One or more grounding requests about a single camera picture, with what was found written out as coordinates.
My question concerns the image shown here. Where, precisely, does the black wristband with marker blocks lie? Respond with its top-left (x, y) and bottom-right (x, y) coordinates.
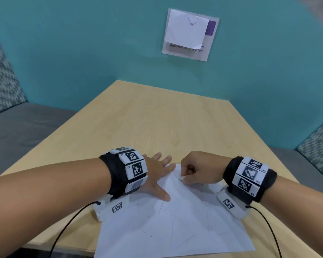
top-left (223, 156), bottom-right (277, 204)
top-left (99, 147), bottom-right (149, 200)

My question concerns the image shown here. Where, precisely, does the person's right forearm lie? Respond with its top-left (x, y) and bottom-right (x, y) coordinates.
top-left (254, 175), bottom-right (323, 258)

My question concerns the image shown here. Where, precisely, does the thin black cable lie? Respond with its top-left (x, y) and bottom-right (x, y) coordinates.
top-left (245, 205), bottom-right (283, 258)
top-left (48, 201), bottom-right (102, 258)

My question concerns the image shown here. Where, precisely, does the person's left forearm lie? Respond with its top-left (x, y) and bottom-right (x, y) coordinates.
top-left (0, 158), bottom-right (111, 258)

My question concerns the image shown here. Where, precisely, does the person's right hand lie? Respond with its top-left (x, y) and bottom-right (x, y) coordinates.
top-left (180, 151), bottom-right (231, 185)

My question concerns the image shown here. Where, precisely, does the patterned teal back cushion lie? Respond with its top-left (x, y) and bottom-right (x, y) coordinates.
top-left (0, 21), bottom-right (28, 118)
top-left (296, 113), bottom-right (323, 186)

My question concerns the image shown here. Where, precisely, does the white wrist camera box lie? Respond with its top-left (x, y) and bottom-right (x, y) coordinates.
top-left (216, 185), bottom-right (250, 219)
top-left (93, 195), bottom-right (131, 222)

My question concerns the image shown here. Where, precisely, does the person's left hand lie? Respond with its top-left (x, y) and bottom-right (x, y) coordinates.
top-left (141, 152), bottom-right (177, 202)

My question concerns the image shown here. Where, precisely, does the white paper sheet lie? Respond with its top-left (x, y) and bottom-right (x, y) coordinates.
top-left (93, 164), bottom-right (256, 258)

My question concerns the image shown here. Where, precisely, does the white blank note sheet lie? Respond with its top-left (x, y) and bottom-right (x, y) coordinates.
top-left (164, 9), bottom-right (209, 50)

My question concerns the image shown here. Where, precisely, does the wall sign in clear sleeve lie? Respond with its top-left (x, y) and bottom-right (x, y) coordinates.
top-left (162, 8), bottom-right (220, 62)

